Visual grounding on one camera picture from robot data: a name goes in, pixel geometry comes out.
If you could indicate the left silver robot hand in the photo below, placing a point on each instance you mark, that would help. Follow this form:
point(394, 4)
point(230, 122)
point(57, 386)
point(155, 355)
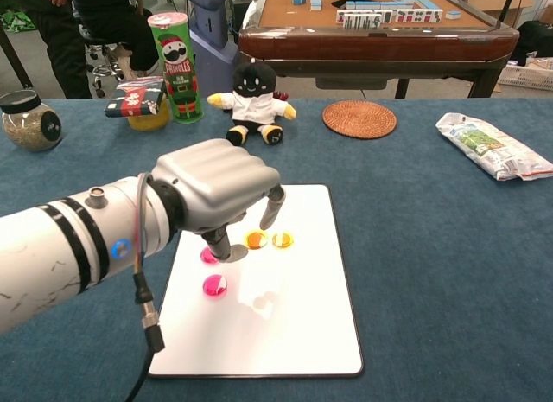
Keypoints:
point(216, 181)

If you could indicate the orange disc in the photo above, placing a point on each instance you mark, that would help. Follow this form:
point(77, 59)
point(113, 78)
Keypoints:
point(256, 240)
point(283, 240)

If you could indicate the pink round magnet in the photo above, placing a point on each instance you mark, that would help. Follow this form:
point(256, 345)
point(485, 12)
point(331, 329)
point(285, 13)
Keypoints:
point(214, 285)
point(207, 257)

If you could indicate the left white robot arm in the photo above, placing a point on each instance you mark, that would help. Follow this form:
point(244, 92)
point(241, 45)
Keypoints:
point(56, 255)

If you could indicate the white rectangular board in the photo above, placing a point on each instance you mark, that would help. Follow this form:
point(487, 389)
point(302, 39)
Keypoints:
point(281, 324)

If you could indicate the black plush doll white coat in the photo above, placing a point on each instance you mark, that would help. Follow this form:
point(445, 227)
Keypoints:
point(252, 106)

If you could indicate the yellow round container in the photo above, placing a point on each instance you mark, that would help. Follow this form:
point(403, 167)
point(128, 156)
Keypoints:
point(149, 123)

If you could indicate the green Pringles can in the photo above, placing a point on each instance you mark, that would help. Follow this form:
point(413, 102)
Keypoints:
point(179, 73)

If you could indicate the dark patterned gift box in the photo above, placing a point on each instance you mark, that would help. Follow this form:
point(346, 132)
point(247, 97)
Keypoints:
point(134, 100)

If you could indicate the round woven rattan coaster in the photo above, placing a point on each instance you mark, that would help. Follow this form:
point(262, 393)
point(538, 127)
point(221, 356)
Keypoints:
point(359, 119)

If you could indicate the wheeled metal stool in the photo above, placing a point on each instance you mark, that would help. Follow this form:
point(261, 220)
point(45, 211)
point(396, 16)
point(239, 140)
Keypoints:
point(103, 67)

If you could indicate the blue machine base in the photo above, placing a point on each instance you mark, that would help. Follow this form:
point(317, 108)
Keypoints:
point(211, 13)

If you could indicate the person in black trousers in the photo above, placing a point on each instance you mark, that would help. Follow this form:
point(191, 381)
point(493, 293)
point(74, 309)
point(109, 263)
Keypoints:
point(125, 21)
point(65, 43)

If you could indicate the glass jar black lid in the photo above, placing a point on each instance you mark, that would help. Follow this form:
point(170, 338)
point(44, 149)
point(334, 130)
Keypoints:
point(26, 129)

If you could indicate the brown mahjong table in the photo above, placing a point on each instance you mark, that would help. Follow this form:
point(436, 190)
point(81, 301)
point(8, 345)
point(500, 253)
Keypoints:
point(376, 43)

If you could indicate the mahjong tile row faces shown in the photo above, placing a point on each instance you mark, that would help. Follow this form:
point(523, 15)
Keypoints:
point(358, 19)
point(419, 16)

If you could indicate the blue table cloth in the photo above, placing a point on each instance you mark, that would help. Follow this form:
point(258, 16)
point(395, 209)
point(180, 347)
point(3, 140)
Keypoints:
point(432, 268)

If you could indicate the dark metal pole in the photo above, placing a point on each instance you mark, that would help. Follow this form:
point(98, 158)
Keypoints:
point(15, 58)

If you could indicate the green patterned bag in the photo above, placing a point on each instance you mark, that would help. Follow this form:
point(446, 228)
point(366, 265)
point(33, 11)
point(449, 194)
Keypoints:
point(17, 21)

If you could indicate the white printed snack bag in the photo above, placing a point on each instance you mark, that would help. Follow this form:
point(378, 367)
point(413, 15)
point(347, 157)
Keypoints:
point(488, 147)

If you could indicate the single blue mahjong tile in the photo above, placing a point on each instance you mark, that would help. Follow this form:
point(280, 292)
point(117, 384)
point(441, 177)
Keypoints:
point(453, 15)

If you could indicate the white plastic basket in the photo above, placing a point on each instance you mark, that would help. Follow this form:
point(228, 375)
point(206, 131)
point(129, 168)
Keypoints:
point(527, 78)

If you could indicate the black bag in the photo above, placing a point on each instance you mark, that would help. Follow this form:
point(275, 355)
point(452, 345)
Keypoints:
point(535, 39)

